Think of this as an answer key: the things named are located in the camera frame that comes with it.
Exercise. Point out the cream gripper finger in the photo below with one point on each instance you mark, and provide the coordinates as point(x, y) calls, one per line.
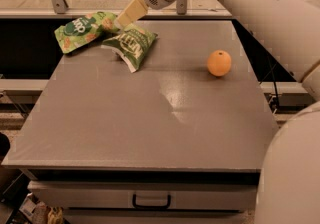
point(135, 10)

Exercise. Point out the green jalapeno chip bag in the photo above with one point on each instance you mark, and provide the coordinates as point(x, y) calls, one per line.
point(132, 45)

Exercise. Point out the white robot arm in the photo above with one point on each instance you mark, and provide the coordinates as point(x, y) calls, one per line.
point(289, 186)

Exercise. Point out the green rice chip bag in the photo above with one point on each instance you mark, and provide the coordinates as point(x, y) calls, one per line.
point(83, 30)

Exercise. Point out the orange fruit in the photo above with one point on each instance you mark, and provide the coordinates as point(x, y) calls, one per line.
point(219, 63)

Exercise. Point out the clutter under table left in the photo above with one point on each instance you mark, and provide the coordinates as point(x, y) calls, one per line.
point(38, 212)

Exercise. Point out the middle metal railing bracket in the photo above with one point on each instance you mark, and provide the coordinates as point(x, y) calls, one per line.
point(181, 7)

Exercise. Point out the grey drawer with black handle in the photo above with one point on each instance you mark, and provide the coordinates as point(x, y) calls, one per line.
point(159, 196)

